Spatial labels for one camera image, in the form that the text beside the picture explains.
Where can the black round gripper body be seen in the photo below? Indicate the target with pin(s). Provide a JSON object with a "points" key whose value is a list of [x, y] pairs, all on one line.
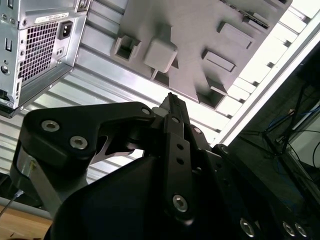
{"points": [[112, 212]]}

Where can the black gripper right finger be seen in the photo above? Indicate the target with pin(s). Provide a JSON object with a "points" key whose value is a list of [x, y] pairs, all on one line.
{"points": [[262, 197]]}

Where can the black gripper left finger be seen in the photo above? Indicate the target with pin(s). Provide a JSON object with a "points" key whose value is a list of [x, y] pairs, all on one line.
{"points": [[75, 120]]}

